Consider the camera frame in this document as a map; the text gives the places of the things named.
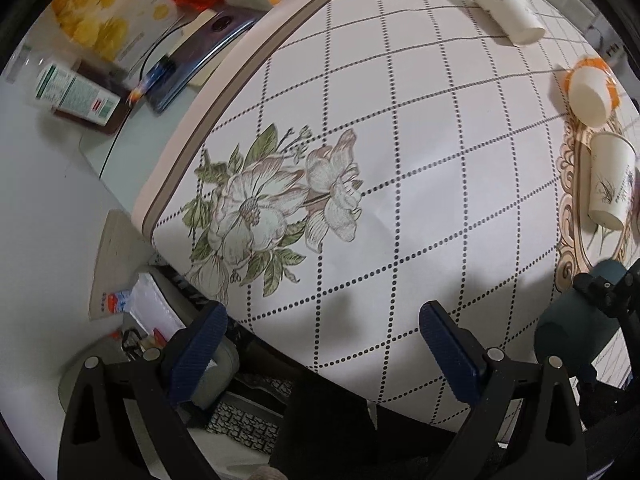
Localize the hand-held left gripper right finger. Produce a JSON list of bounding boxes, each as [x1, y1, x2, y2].
[[419, 301, 586, 480]]

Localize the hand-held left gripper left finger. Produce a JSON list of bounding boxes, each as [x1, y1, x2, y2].
[[57, 301, 229, 480]]

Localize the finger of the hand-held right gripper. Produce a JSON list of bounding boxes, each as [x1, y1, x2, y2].
[[616, 258, 640, 313], [572, 271, 626, 320]]

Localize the dark teal cup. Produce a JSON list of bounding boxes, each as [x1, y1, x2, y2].
[[535, 259, 630, 368]]

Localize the white paper cup feather print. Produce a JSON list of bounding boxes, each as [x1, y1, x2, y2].
[[587, 131, 638, 230]]

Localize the white and orange paper cup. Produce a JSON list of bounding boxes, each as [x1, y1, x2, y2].
[[564, 58, 622, 128]]

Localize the plain white paper cup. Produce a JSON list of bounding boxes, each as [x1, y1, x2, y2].
[[468, 0, 547, 45]]

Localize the white padded envelope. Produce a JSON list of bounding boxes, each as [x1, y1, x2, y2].
[[124, 272, 187, 343]]

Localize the black carabiner keys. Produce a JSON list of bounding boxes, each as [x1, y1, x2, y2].
[[119, 327, 166, 361]]

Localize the beige board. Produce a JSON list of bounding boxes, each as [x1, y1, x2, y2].
[[89, 209, 155, 322]]

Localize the floral checkered tablecloth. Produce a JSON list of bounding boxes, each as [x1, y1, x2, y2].
[[132, 0, 640, 443]]

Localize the green and white box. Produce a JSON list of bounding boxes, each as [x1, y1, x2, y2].
[[34, 62, 122, 127]]

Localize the black cable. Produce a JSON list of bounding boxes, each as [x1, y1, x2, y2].
[[137, 19, 193, 83]]

